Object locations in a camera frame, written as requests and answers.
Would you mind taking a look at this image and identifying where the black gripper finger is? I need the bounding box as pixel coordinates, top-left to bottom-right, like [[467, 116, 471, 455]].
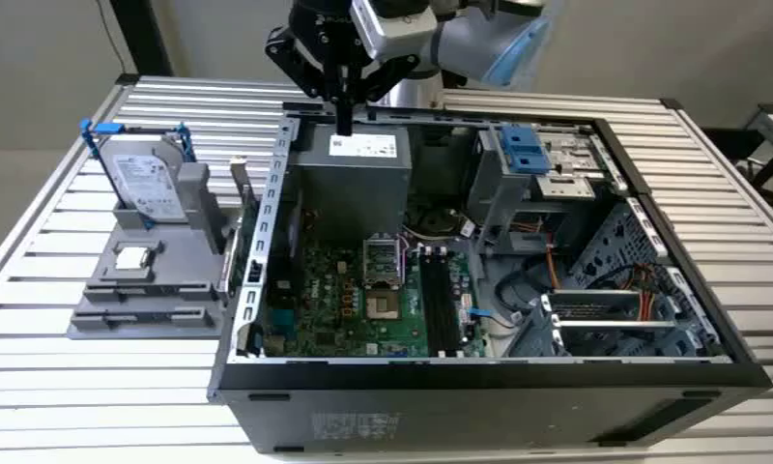
[[263, 26, 348, 136], [344, 55, 422, 136]]

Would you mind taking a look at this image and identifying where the black RAM slot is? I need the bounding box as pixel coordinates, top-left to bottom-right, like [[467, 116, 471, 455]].
[[422, 246, 442, 358], [428, 246, 448, 358], [438, 246, 458, 358], [444, 246, 466, 358]]

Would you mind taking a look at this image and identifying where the blue plastic drive latch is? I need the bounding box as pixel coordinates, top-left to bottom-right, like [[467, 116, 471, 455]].
[[500, 126, 551, 175]]

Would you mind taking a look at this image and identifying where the grey power supply unit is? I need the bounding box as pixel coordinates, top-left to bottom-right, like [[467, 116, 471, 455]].
[[288, 123, 414, 243]]

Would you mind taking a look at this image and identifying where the black CPU cooler fan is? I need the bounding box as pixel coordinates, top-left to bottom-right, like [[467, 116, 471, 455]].
[[406, 205, 467, 241]]

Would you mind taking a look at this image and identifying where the hard disk in blue carrier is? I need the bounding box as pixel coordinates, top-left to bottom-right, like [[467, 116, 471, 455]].
[[80, 118, 199, 228]]

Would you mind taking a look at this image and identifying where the black case fan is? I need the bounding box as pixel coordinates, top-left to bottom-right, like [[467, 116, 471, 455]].
[[286, 190, 308, 266]]

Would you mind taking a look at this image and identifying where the metal socket cover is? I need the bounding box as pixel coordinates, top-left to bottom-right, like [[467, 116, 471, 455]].
[[363, 235, 404, 287]]

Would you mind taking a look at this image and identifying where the silver CPU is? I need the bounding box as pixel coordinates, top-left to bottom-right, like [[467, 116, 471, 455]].
[[114, 246, 151, 270]]

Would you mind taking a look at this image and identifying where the CPU socket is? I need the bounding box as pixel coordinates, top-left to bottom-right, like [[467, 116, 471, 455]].
[[364, 287, 407, 323]]

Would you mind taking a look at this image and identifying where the green Dell motherboard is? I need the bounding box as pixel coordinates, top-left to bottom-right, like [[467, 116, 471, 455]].
[[263, 236, 491, 359]]

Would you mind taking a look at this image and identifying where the grey parts rack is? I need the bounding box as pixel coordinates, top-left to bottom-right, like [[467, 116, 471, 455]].
[[67, 161, 244, 339]]

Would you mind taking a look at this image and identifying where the grey metal disk bay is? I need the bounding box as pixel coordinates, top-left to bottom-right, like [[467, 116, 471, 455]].
[[508, 287, 711, 359]]

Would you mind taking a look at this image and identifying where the black PC case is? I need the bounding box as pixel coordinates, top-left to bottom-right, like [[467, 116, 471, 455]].
[[207, 101, 773, 455]]

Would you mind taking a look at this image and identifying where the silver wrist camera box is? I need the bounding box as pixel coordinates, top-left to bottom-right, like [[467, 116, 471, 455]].
[[350, 0, 439, 63]]

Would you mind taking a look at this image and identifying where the black metal post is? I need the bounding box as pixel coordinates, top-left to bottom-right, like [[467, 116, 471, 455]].
[[108, 0, 175, 78]]

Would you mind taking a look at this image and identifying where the graphics card with metal bracket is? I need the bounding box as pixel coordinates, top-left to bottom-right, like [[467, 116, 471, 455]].
[[222, 154, 263, 296]]

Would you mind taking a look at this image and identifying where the orange wire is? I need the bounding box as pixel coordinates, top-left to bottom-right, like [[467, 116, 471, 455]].
[[519, 219, 563, 294]]

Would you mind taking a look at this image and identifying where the yellow red wire bundle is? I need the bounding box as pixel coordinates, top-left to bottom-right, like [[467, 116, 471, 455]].
[[630, 263, 660, 323]]

